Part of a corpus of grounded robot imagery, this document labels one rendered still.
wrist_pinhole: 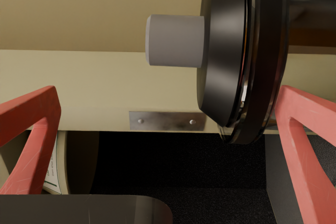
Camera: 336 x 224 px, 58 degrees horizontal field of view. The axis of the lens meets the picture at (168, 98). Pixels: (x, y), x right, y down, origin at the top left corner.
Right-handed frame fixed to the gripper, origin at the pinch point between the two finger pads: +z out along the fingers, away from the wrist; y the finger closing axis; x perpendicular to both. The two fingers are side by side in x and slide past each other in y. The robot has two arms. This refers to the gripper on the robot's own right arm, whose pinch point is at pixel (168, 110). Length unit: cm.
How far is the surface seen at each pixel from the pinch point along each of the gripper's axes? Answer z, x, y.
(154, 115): 11.9, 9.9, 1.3
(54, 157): 14.9, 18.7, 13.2
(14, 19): 55, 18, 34
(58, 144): 15.7, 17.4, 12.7
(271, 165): 26.3, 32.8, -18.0
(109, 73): 18.0, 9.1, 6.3
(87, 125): 12.1, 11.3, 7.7
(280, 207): 19.2, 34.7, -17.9
